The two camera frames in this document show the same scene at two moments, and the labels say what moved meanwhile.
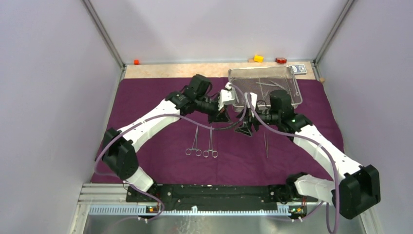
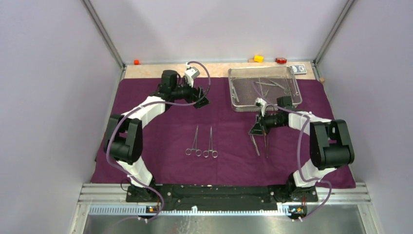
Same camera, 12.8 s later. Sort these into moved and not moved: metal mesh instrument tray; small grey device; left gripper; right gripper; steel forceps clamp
Moved: left gripper; right gripper
Not moved: small grey device; steel forceps clamp; metal mesh instrument tray
